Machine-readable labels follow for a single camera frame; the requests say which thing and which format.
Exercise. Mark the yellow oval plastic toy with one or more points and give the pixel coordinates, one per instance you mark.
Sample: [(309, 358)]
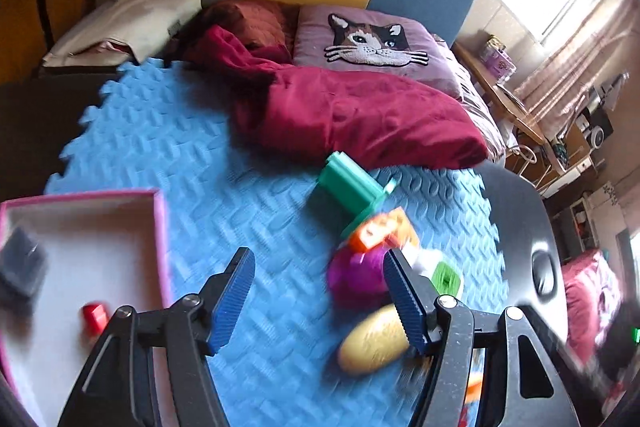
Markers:
[(370, 339)]

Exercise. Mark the pink cardboard box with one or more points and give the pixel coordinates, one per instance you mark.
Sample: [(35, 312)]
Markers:
[(100, 247)]

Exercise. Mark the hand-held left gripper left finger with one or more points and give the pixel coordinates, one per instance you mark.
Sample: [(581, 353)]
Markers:
[(232, 302)]

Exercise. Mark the red-brown pillow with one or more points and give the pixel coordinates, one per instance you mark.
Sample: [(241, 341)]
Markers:
[(250, 19)]

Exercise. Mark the purple box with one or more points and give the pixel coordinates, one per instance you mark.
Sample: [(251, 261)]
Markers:
[(500, 62)]

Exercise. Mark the pink printed blanket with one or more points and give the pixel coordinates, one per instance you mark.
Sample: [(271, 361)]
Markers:
[(587, 302)]

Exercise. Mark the pink cat print pillow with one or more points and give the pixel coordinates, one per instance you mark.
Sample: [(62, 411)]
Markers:
[(375, 42)]

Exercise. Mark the white shelf unit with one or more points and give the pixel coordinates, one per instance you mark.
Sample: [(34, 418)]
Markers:
[(580, 217)]

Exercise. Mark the small red block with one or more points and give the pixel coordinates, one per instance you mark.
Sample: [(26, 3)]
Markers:
[(95, 317)]

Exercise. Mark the black speaker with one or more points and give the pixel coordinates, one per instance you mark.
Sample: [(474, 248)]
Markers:
[(595, 127)]

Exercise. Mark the small green block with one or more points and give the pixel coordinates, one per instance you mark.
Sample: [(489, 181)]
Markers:
[(445, 277)]

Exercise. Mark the blue foam puzzle mat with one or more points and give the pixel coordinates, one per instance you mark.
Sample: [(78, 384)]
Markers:
[(200, 157)]

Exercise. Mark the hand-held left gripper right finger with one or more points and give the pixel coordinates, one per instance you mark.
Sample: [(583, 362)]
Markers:
[(405, 302)]

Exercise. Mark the pink sheer curtain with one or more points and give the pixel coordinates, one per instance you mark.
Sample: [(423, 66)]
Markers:
[(565, 62)]

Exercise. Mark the cream pillow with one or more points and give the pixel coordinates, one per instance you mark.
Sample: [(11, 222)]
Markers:
[(130, 22)]

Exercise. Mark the white plastic piece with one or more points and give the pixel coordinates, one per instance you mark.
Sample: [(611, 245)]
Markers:
[(425, 262)]

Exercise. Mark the burgundy blanket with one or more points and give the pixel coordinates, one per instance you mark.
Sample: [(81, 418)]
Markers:
[(350, 117)]

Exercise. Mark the dark grey block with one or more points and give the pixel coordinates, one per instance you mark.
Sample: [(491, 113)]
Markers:
[(20, 262)]

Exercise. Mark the green plastic part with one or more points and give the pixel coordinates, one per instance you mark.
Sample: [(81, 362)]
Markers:
[(345, 187)]

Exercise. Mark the magenta perforated plastic toy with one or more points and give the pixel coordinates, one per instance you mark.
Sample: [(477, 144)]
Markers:
[(355, 277)]

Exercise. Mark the wooden desk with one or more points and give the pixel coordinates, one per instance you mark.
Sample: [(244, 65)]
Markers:
[(500, 97)]

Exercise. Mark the pink striped duvet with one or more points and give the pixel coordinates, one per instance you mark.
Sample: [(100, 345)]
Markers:
[(480, 107)]

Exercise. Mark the black padded table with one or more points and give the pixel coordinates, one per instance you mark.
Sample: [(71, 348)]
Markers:
[(525, 217)]

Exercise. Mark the orange plastic block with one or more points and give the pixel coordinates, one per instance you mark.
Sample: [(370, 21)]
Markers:
[(380, 227)]

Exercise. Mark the light orange hollow piece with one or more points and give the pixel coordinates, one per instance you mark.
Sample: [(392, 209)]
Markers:
[(472, 389)]

